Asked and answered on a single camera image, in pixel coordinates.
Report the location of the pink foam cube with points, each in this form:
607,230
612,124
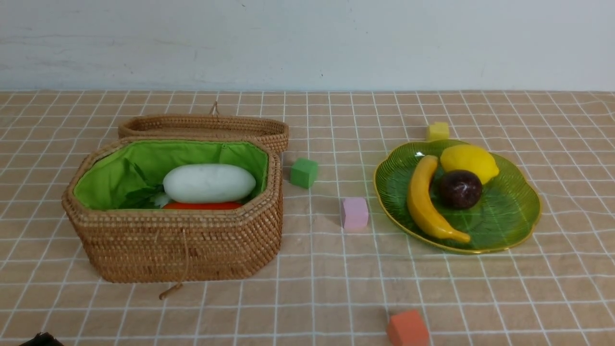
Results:
355,213

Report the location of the orange carrot with green leaves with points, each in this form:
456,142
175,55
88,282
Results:
202,206

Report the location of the orange foam cube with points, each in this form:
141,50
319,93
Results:
407,328

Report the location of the dark purple mangosteen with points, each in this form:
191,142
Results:
460,189

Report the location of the woven wicker basket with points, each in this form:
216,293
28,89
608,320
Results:
155,246

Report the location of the yellow lemon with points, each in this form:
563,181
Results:
470,158

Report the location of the green glass leaf plate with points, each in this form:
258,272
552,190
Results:
505,216

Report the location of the white radish with leaves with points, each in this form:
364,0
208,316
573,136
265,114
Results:
194,184

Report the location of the green foam cube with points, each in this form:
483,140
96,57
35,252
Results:
304,173

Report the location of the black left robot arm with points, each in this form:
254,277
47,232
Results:
42,339

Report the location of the yellow foam cube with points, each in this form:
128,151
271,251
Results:
437,131

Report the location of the yellow banana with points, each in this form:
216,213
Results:
420,205

